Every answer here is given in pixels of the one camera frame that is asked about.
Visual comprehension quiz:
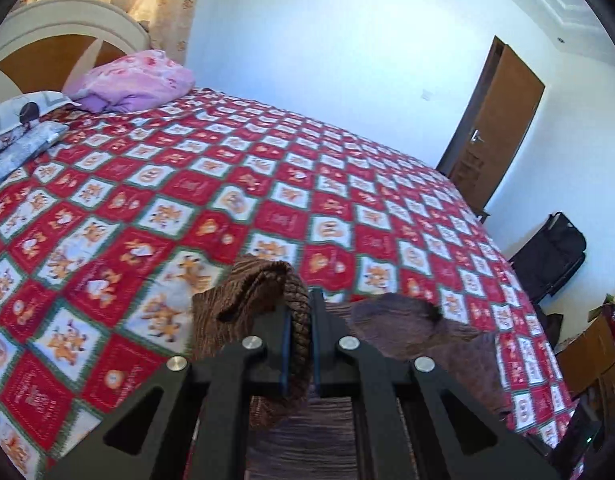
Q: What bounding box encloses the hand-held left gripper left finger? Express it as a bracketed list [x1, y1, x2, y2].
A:
[42, 304, 291, 480]

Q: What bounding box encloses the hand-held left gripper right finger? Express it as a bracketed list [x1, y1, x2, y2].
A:
[310, 288, 564, 480]

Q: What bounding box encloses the brown striped knitted garment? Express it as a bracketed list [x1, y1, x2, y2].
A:
[190, 255, 513, 480]

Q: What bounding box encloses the wooden desk with drawers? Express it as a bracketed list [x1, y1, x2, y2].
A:
[557, 315, 615, 401]

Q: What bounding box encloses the red printed checkered blanket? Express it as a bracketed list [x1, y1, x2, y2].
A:
[0, 87, 575, 480]

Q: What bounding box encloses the brown wooden door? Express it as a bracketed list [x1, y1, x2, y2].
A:
[436, 36, 545, 221]

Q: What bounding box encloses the pink floral pillow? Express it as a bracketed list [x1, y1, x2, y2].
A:
[62, 50, 196, 115]

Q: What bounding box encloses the grey printed pillow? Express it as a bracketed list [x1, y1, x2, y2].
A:
[0, 91, 81, 156]
[0, 122, 68, 191]

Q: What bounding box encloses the beige patterned curtain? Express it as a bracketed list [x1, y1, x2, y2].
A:
[25, 0, 208, 66]

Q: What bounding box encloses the white and wooden headboard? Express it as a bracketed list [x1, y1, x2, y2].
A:
[0, 0, 151, 111]

